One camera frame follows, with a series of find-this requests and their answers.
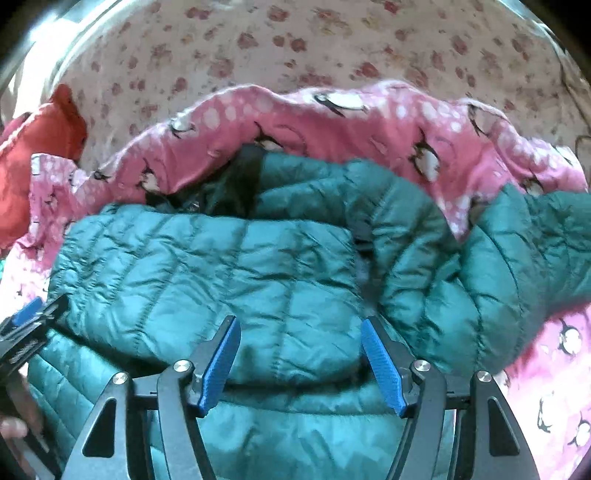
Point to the teal quilted puffer jacket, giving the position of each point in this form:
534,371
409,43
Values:
277,263

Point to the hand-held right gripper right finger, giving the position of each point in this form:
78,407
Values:
383,364

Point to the pink penguin print blanket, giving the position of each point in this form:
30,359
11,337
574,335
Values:
369,129

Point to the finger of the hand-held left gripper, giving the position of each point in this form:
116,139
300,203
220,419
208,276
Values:
25,314

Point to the floral bed sheet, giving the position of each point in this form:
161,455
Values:
300,41

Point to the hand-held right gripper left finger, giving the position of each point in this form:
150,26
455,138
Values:
221,364

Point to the red ruffled pillow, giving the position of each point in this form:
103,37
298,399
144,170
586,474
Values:
37,152

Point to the person's left hand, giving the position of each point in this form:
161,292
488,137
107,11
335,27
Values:
11,428

